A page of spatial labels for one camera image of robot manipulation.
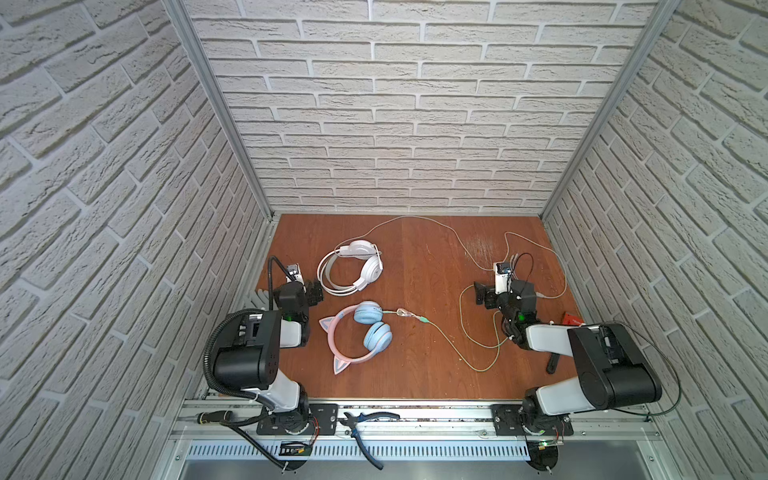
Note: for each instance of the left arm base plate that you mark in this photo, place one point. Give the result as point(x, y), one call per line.
point(316, 419)

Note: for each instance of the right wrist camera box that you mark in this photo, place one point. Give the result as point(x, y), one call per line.
point(503, 273)

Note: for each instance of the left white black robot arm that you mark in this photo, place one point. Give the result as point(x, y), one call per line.
point(242, 354)

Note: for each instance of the red small object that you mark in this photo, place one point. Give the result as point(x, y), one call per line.
point(570, 319)

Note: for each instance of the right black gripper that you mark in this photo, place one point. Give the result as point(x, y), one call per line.
point(492, 298)

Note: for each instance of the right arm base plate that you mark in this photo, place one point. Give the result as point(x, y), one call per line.
point(516, 419)

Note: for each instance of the pink blue cat-ear headphones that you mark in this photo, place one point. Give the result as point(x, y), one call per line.
point(356, 334)

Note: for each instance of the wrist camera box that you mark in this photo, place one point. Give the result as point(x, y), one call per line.
point(294, 273)
point(503, 273)

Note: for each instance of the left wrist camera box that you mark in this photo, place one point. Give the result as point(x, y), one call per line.
point(294, 273)

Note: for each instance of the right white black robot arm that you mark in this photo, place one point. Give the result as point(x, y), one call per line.
point(611, 370)

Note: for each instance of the aluminium front rail frame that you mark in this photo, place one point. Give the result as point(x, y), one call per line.
point(391, 430)

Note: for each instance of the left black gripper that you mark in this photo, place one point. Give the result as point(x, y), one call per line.
point(288, 293)

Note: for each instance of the black yellow screwdriver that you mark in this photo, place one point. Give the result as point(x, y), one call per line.
point(212, 417)

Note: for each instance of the white headphones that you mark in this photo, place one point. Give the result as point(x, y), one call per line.
point(350, 268)

